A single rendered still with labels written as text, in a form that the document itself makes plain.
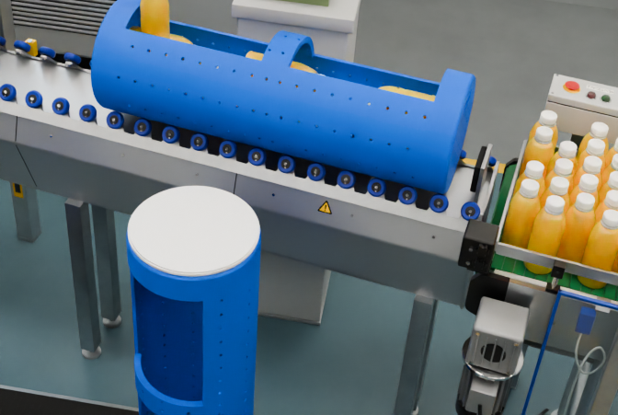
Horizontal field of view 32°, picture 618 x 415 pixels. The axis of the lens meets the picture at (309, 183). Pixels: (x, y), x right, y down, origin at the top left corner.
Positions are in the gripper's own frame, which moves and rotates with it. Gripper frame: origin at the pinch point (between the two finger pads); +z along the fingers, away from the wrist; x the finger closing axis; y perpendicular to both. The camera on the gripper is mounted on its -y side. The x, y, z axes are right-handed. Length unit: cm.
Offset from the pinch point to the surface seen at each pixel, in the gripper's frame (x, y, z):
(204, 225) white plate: 45, -31, 28
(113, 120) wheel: 10.8, 7.2, 34.2
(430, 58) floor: -201, -36, 131
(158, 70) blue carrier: 12.2, -6.2, 15.1
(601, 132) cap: -15, -107, 23
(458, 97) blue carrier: 5, -75, 9
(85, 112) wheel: 10.8, 15.0, 34.2
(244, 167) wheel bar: 10.9, -27.4, 38.6
